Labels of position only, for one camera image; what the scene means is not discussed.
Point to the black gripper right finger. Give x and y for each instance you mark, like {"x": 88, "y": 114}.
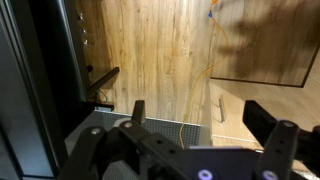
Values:
{"x": 283, "y": 142}

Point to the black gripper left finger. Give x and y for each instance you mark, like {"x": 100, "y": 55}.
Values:
{"x": 150, "y": 156}

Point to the lower cabinet door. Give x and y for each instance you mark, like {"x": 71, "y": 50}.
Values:
{"x": 236, "y": 117}

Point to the grey perforated mat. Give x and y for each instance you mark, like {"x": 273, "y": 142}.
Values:
{"x": 119, "y": 170}

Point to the silver cabinet door handle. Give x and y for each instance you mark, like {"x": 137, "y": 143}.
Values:
{"x": 222, "y": 113}

